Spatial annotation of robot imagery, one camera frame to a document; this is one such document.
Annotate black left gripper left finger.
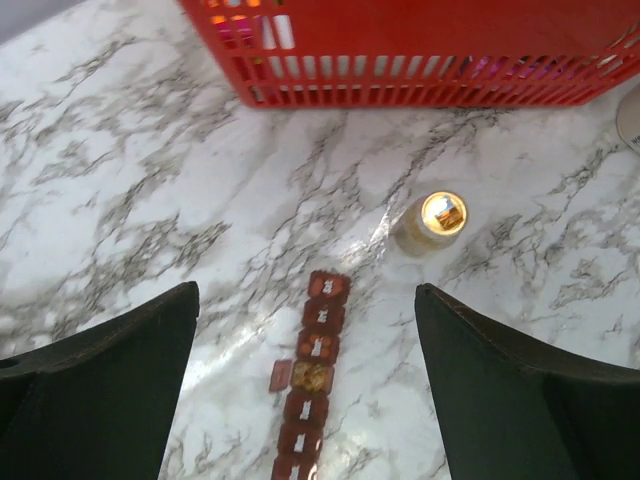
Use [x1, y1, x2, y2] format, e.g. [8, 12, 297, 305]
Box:
[1, 282, 199, 479]

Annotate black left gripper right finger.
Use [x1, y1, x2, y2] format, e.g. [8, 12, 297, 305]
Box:
[415, 284, 639, 479]

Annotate clear bottle yellow pills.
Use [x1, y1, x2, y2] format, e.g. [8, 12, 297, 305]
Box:
[391, 191, 468, 257]

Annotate red weekly pill organizer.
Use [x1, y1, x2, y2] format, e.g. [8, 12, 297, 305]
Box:
[269, 270, 351, 480]

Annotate red plastic basket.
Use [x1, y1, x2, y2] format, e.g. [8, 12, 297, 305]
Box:
[182, 1, 639, 108]

